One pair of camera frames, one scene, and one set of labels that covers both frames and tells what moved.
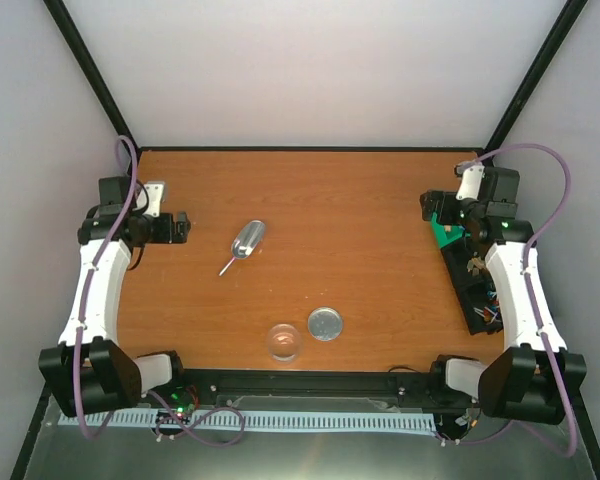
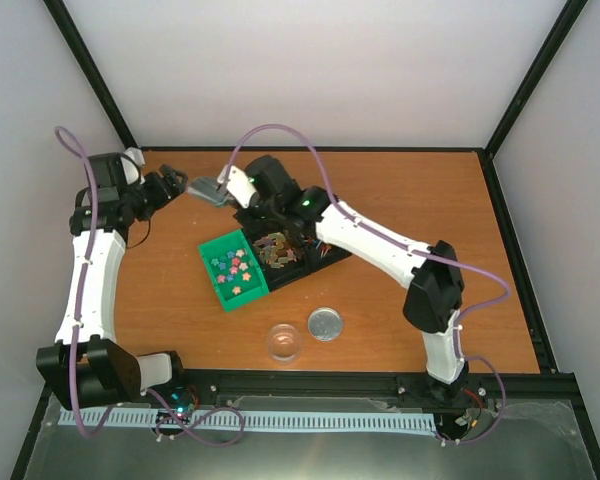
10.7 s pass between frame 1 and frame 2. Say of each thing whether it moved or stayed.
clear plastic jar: stayed
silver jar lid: stayed
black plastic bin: moved
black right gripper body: moved
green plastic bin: moved
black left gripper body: moved
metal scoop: moved
